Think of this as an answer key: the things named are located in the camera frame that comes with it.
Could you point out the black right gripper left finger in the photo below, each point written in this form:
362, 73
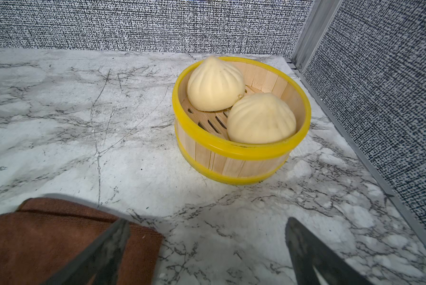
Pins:
100, 262

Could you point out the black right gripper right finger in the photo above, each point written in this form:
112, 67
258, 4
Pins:
311, 257

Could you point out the brown microfibre cloth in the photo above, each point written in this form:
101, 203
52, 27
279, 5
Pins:
44, 234

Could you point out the white steamed bun front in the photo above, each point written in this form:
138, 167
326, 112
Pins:
261, 118

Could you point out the white steamed bun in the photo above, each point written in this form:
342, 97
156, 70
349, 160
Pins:
215, 85
261, 118

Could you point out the yellow rimmed bamboo steamer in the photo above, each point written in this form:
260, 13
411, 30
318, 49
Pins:
202, 136

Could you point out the white steamed bun back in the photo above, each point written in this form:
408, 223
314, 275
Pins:
215, 85

